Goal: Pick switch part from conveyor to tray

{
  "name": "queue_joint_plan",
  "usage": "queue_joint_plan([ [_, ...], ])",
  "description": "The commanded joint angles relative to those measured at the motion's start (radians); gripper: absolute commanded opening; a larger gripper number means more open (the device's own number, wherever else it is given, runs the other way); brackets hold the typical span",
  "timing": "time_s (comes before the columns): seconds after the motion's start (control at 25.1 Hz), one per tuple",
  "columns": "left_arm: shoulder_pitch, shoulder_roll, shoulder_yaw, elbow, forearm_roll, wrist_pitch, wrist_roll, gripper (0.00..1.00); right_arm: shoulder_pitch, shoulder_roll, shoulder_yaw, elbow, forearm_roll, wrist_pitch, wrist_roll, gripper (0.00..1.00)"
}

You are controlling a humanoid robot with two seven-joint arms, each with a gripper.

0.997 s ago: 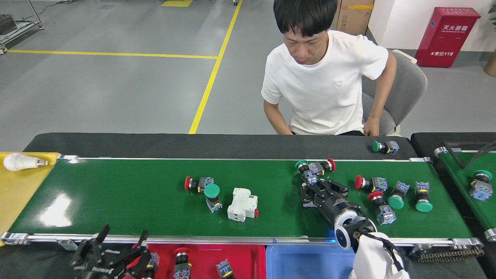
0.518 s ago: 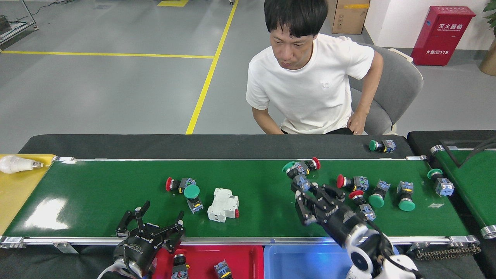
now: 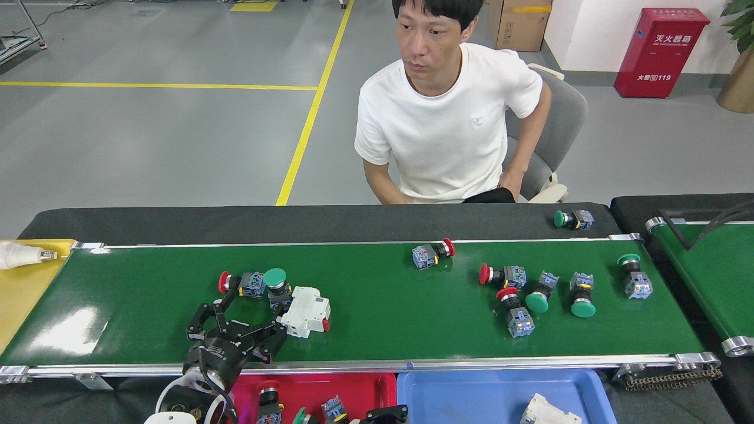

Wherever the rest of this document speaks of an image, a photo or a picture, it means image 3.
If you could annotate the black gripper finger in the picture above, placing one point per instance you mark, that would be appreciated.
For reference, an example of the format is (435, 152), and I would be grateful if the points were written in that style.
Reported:
(389, 409)
(231, 299)
(274, 338)

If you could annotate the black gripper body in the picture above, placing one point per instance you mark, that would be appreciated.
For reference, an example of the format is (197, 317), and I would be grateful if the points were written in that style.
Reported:
(218, 356)

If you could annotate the white circuit breaker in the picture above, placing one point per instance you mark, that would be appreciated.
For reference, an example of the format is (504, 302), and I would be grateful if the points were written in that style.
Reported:
(545, 411)
(306, 312)

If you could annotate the green mushroom push button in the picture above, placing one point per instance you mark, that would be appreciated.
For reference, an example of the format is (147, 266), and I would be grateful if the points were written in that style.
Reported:
(300, 417)
(583, 308)
(274, 277)
(536, 302)
(639, 285)
(559, 219)

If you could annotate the yellow mushroom push button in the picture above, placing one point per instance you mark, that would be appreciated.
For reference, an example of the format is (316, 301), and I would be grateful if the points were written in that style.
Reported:
(334, 410)

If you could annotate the person's left forearm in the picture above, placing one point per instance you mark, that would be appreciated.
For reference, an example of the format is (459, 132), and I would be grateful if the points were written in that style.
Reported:
(527, 141)

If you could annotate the person's right forearm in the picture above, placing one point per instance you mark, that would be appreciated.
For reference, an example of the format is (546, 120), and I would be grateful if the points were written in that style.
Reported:
(383, 185)

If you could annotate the red plastic tray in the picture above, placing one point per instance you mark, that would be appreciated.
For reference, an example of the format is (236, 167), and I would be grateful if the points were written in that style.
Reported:
(365, 388)

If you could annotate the blue plastic tray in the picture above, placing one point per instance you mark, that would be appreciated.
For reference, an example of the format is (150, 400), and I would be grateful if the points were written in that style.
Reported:
(471, 400)

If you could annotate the long green conveyor belt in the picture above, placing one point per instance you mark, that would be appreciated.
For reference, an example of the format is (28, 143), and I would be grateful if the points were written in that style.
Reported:
(383, 318)

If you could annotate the yellow plastic tray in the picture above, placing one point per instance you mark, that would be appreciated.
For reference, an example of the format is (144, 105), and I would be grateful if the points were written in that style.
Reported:
(23, 294)

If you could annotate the narrow green conveyor belt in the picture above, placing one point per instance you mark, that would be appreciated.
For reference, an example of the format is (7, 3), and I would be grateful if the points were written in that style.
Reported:
(718, 277)

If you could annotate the person's left hand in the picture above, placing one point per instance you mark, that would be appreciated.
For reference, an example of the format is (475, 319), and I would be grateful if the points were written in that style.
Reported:
(513, 182)

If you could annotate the white light bulb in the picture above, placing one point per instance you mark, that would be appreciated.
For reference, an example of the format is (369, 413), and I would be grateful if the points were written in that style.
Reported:
(17, 255)

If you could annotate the person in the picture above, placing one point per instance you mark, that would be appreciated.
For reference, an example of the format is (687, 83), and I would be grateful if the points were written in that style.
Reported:
(442, 129)

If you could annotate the grey office chair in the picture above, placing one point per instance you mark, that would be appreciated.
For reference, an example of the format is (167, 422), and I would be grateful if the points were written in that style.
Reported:
(559, 129)

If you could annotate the brown cardboard box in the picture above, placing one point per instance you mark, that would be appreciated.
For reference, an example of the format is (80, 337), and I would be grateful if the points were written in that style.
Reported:
(518, 26)

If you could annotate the red fire extinguisher cabinet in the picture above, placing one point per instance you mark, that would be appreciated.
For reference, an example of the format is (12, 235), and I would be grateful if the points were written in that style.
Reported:
(660, 56)

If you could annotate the potted plant in brass pot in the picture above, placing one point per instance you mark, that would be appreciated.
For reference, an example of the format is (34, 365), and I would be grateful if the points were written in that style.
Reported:
(739, 88)

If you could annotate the metal wheeled cart frame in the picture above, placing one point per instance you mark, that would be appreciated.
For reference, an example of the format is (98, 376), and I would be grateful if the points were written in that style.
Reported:
(17, 50)

